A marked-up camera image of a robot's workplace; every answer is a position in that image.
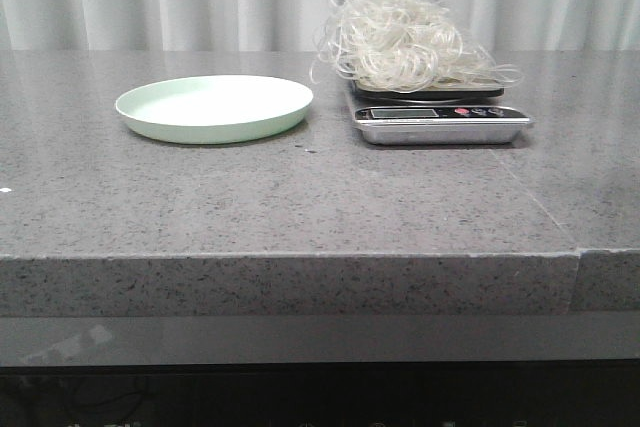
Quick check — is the black silver kitchen scale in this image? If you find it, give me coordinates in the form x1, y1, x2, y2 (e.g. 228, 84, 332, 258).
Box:
344, 59, 533, 147

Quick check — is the pale green round plate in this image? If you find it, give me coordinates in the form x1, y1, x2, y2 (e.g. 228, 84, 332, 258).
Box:
115, 75, 313, 145

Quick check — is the white vermicelli noodle bundle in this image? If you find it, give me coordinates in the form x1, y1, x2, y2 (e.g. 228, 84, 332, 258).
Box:
316, 0, 523, 94

